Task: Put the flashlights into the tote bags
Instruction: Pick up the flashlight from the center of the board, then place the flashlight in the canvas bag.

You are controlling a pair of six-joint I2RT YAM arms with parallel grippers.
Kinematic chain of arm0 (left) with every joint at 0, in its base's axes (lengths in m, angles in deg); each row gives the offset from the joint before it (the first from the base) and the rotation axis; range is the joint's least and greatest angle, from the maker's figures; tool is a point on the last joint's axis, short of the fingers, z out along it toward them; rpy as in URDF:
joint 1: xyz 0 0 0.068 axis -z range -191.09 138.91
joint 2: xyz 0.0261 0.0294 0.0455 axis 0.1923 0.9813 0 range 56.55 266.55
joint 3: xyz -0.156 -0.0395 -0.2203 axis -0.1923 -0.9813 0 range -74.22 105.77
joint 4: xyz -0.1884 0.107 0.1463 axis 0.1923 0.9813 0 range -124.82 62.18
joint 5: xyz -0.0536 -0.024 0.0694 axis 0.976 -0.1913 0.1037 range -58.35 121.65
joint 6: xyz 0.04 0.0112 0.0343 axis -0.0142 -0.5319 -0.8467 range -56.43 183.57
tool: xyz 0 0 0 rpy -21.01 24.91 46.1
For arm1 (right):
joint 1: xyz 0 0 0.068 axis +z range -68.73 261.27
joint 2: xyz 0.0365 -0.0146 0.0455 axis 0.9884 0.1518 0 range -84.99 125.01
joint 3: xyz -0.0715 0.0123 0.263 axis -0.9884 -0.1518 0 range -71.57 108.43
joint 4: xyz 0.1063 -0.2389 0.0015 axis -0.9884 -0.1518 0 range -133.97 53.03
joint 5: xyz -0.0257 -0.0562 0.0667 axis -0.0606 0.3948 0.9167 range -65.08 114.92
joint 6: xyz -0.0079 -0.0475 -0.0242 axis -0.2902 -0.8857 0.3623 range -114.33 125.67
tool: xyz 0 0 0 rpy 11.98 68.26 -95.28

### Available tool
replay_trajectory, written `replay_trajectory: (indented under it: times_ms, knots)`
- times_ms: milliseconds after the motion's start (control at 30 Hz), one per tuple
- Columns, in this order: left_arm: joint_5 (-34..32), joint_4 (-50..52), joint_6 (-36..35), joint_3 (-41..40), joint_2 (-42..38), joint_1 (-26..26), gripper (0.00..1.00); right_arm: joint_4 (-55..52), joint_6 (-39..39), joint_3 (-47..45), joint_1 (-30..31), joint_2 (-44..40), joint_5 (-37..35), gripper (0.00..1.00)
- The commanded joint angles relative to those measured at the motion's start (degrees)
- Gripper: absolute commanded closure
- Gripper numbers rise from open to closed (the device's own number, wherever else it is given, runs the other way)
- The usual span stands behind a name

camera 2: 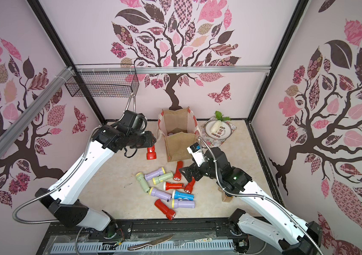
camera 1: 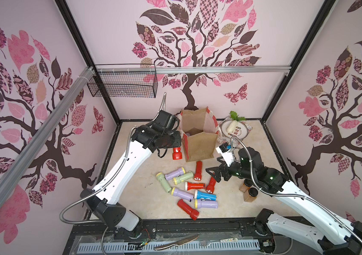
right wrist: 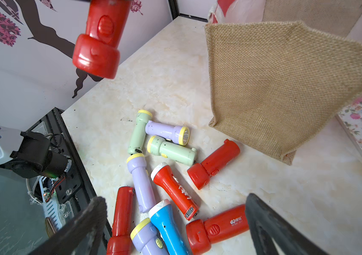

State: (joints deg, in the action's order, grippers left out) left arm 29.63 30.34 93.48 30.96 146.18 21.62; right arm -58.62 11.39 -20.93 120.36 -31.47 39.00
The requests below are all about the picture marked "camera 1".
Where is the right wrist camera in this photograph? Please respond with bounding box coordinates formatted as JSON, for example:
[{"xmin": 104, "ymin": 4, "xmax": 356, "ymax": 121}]
[{"xmin": 216, "ymin": 142, "xmax": 235, "ymax": 167}]

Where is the purple flashlight lower right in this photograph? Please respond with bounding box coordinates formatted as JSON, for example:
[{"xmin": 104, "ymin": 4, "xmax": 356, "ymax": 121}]
[{"xmin": 194, "ymin": 199, "xmax": 218, "ymax": 209}]

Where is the diagonal aluminium rail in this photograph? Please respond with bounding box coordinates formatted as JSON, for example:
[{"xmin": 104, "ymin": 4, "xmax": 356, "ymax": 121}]
[{"xmin": 0, "ymin": 67, "xmax": 95, "ymax": 209}]

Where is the black wire basket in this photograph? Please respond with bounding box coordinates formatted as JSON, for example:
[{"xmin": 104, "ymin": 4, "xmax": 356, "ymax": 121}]
[{"xmin": 87, "ymin": 64, "xmax": 158, "ymax": 98}]

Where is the light green flashlight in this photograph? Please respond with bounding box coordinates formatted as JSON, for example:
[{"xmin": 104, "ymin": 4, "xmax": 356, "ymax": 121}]
[
  {"xmin": 172, "ymin": 172, "xmax": 194, "ymax": 185},
  {"xmin": 156, "ymin": 172, "xmax": 172, "ymax": 193}
]

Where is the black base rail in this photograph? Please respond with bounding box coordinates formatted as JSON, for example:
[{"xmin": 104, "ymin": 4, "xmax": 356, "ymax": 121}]
[{"xmin": 71, "ymin": 217, "xmax": 264, "ymax": 240}]

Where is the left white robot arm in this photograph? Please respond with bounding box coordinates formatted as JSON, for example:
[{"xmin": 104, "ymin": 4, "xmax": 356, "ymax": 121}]
[{"xmin": 59, "ymin": 110, "xmax": 182, "ymax": 231}]

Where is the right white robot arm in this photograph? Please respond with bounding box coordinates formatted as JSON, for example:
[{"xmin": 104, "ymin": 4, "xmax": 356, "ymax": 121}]
[{"xmin": 206, "ymin": 136, "xmax": 362, "ymax": 255}]

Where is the spice jar black lid rear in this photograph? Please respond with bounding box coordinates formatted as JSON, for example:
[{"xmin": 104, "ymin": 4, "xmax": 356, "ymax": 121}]
[{"xmin": 239, "ymin": 179, "xmax": 253, "ymax": 193}]

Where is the blue flashlight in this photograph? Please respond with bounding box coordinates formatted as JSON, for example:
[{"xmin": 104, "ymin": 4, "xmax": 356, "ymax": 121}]
[{"xmin": 194, "ymin": 190, "xmax": 217, "ymax": 201}]

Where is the light green flashlight middle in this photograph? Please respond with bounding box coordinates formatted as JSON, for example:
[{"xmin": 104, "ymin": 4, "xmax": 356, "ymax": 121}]
[{"xmin": 172, "ymin": 172, "xmax": 194, "ymax": 185}]

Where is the grey slotted cable duct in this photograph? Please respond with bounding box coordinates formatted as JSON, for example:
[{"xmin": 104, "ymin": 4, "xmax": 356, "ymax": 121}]
[{"xmin": 76, "ymin": 238, "xmax": 261, "ymax": 255}]

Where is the purple flashlight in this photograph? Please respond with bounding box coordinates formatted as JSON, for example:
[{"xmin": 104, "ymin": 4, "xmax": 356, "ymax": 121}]
[
  {"xmin": 165, "ymin": 167, "xmax": 186, "ymax": 181},
  {"xmin": 170, "ymin": 187, "xmax": 194, "ymax": 202},
  {"xmin": 194, "ymin": 199, "xmax": 218, "ymax": 209}
]

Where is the white toy radish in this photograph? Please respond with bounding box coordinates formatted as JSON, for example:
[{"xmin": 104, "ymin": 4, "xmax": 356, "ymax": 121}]
[{"xmin": 227, "ymin": 111, "xmax": 246, "ymax": 133}]

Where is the purple flashlight upper middle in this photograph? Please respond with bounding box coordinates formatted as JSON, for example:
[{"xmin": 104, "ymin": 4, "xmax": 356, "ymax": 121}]
[{"xmin": 165, "ymin": 167, "xmax": 186, "ymax": 181}]

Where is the horizontal aluminium rail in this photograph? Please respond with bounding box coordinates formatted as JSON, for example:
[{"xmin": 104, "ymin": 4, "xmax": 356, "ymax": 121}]
[{"xmin": 96, "ymin": 64, "xmax": 291, "ymax": 74}]

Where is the red flashlight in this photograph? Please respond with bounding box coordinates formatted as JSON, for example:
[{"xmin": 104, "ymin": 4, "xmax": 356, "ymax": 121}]
[
  {"xmin": 194, "ymin": 160, "xmax": 203, "ymax": 181},
  {"xmin": 177, "ymin": 199, "xmax": 200, "ymax": 221},
  {"xmin": 205, "ymin": 177, "xmax": 217, "ymax": 194},
  {"xmin": 185, "ymin": 182, "xmax": 206, "ymax": 191},
  {"xmin": 172, "ymin": 147, "xmax": 183, "ymax": 160}
]

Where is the purple flashlight lower left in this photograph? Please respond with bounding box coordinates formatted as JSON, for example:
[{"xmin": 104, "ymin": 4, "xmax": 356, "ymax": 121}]
[{"xmin": 170, "ymin": 187, "xmax": 194, "ymax": 202}]

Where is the brown jute tote bag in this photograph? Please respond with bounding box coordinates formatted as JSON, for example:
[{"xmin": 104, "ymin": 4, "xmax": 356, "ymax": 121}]
[{"xmin": 178, "ymin": 107, "xmax": 221, "ymax": 162}]

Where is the light green flashlight left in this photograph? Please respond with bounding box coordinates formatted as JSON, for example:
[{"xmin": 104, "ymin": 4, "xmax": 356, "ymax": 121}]
[{"xmin": 156, "ymin": 172, "xmax": 172, "ymax": 193}]

